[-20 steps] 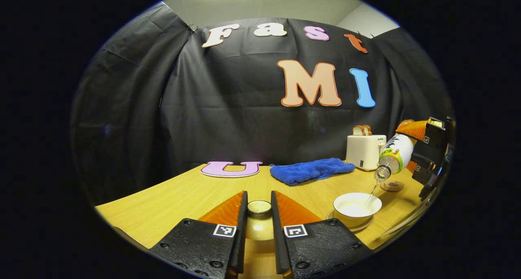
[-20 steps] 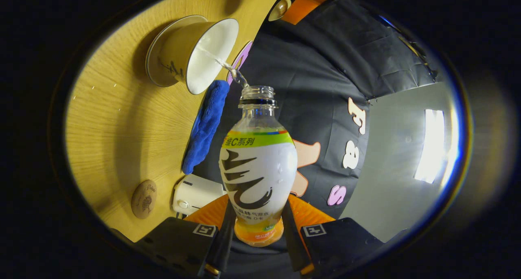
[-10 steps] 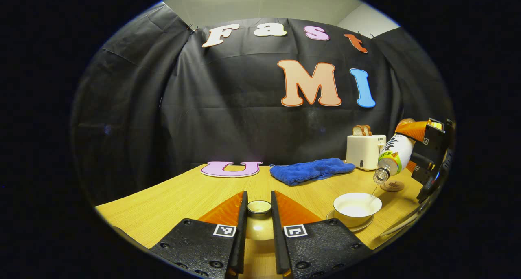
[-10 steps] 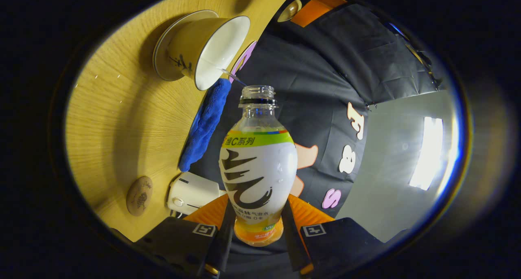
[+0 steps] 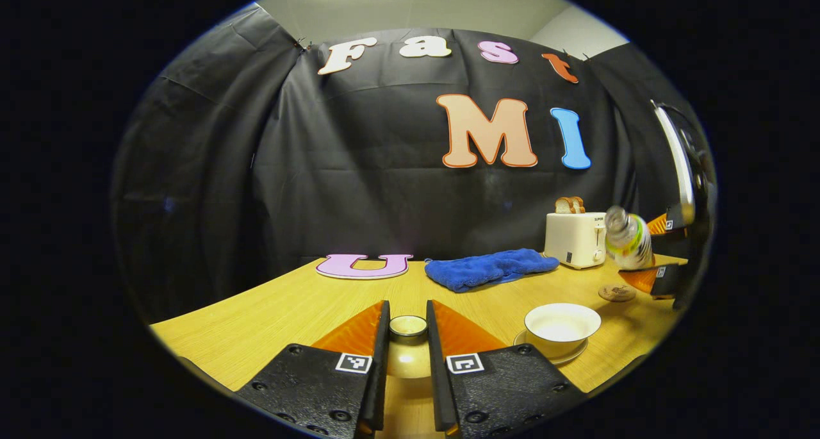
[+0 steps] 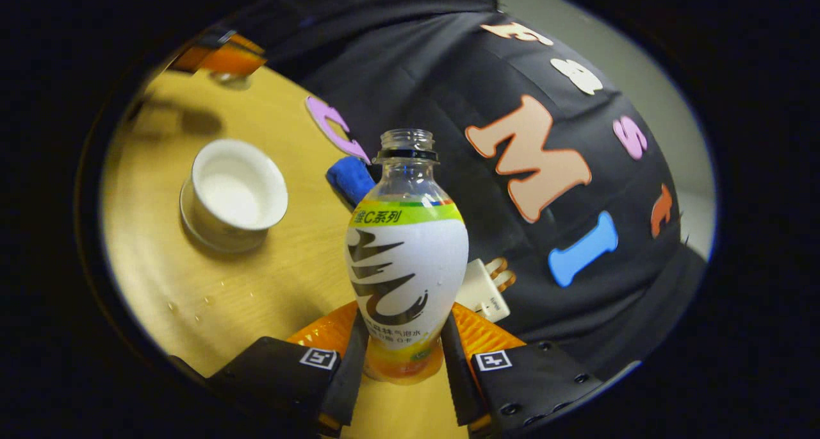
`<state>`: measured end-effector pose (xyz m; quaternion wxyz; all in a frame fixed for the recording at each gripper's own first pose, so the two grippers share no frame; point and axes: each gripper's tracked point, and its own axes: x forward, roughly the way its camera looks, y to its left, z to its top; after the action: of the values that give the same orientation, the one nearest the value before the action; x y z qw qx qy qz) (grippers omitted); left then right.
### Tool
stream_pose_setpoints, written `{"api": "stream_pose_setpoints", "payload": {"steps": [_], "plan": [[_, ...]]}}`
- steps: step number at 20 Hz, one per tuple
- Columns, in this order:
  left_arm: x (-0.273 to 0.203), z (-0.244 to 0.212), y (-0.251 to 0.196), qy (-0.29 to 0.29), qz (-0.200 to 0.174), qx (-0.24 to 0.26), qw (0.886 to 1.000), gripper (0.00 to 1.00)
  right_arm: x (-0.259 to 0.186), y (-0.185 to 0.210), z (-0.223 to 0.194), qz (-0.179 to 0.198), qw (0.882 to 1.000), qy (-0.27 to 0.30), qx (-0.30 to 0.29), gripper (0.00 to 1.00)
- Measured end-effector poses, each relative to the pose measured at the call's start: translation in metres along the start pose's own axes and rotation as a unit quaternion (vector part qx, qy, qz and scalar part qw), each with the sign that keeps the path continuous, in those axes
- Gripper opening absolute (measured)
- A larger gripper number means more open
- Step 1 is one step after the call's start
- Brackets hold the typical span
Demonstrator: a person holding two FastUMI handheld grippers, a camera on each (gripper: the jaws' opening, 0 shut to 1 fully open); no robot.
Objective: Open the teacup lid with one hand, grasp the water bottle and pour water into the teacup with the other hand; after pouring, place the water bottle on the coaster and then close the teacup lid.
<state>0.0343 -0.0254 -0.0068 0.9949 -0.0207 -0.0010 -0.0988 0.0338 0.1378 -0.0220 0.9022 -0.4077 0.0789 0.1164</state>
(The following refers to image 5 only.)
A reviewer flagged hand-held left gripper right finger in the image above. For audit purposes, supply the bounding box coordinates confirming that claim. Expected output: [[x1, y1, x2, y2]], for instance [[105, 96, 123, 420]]
[[425, 299, 587, 439]]

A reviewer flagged white toaster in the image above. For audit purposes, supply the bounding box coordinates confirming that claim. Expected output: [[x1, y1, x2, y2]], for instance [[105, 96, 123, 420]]
[[544, 211, 607, 270]]

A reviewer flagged blue towel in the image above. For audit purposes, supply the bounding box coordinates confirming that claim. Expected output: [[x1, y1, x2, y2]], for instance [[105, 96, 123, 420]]
[[424, 248, 560, 294]]

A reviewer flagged pink paper cutout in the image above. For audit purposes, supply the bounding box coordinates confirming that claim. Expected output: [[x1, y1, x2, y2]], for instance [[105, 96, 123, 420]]
[[315, 254, 414, 280]]

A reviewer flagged black backdrop cloth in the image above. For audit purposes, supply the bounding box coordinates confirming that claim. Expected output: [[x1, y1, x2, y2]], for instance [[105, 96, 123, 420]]
[[109, 3, 705, 324]]

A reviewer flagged cream teacup lid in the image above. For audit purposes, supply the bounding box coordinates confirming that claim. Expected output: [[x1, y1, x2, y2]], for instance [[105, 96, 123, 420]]
[[386, 315, 431, 380]]

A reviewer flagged white saucer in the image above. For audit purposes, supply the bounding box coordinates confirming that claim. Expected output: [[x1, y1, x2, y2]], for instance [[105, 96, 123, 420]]
[[514, 329, 589, 366]]

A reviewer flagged clear water bottle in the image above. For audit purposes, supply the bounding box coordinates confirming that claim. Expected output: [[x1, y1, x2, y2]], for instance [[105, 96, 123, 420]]
[[604, 205, 655, 271]]

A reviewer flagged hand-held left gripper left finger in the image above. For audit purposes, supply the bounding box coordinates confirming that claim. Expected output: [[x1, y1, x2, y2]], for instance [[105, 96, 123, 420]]
[[234, 299, 391, 439]]

